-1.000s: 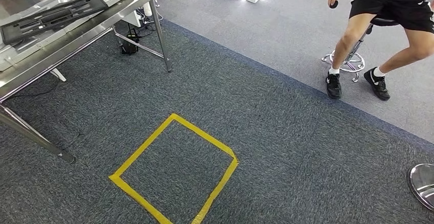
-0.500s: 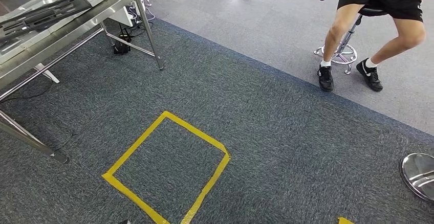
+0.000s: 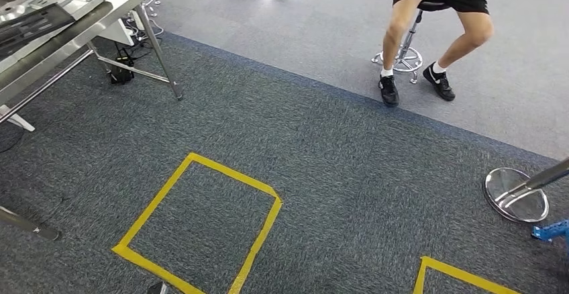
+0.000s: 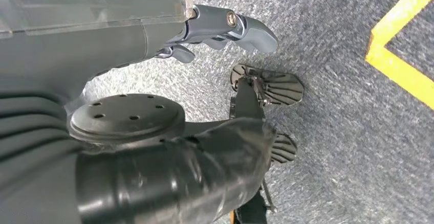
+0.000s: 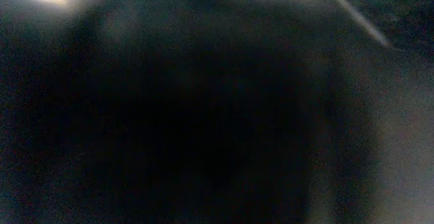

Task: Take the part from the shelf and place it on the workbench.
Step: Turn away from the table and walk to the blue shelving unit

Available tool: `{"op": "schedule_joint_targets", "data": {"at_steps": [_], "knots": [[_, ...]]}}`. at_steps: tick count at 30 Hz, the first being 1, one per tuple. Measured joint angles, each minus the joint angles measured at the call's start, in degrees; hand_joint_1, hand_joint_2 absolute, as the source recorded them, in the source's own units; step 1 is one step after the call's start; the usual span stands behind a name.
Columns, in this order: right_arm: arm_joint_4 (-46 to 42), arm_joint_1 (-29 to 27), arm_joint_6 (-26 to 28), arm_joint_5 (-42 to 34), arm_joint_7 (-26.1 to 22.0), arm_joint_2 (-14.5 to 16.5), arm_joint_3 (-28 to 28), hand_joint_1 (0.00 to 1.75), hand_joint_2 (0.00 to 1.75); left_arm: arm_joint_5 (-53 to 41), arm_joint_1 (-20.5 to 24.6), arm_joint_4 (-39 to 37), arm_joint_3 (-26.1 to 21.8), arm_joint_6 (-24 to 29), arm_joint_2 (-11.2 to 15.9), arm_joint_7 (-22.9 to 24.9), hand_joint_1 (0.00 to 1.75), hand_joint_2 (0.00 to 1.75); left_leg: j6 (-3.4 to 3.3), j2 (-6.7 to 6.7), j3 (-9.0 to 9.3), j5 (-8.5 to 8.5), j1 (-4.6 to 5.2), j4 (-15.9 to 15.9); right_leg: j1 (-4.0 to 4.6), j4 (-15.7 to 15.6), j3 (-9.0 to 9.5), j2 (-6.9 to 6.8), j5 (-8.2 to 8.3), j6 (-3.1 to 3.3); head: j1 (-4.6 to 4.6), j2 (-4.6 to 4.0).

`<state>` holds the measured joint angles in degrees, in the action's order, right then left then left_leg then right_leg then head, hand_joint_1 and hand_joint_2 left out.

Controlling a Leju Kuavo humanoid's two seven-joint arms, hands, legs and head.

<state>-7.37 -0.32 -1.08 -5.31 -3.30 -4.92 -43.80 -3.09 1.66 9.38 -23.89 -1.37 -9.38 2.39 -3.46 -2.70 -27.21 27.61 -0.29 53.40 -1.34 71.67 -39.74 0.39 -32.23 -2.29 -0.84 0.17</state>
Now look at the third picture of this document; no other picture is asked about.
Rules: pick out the black plastic panel part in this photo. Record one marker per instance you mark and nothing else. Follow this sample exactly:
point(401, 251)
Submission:
point(26, 25)

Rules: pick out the black power adapter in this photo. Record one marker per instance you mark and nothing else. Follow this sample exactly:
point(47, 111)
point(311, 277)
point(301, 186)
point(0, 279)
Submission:
point(121, 74)

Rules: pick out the yellow floor tape marking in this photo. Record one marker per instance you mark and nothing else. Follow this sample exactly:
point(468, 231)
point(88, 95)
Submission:
point(150, 206)
point(462, 275)

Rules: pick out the blue metal shelf rack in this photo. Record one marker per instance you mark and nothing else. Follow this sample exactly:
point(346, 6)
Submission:
point(553, 229)

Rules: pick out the chrome stool with black seat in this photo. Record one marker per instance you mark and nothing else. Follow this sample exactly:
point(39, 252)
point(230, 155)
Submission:
point(406, 56)

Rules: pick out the black shoe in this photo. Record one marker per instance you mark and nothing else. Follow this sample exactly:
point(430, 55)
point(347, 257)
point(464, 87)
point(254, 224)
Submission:
point(389, 91)
point(440, 83)

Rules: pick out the chrome stanchion post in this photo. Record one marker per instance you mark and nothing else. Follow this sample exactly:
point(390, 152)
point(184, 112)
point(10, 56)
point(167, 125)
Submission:
point(515, 194)

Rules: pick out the small white floor label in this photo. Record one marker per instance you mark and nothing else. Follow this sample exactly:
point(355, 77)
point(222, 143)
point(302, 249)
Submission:
point(158, 288)

